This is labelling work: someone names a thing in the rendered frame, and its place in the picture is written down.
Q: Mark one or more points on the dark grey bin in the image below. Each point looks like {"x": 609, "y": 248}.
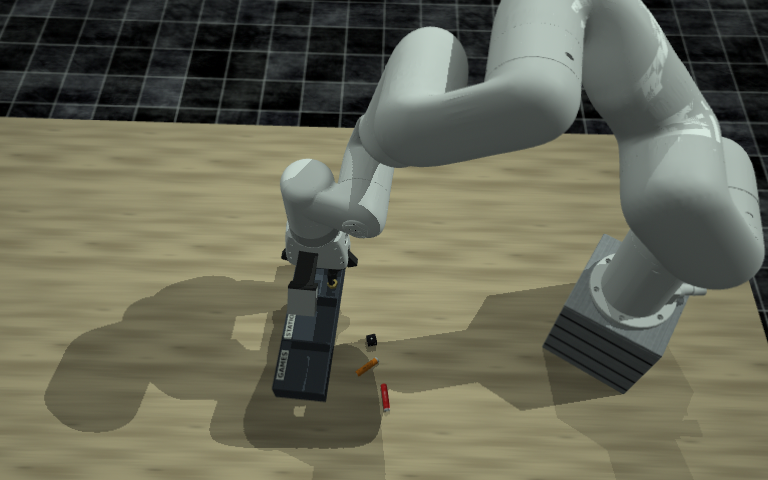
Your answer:
{"x": 309, "y": 365}

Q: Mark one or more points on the orange battery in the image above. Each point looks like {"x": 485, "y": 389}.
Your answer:
{"x": 367, "y": 366}

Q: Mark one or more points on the red battery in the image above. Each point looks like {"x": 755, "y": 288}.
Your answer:
{"x": 385, "y": 397}

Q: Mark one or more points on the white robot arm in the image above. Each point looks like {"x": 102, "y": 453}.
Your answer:
{"x": 679, "y": 178}

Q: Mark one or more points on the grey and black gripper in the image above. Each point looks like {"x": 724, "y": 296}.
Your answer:
{"x": 334, "y": 256}

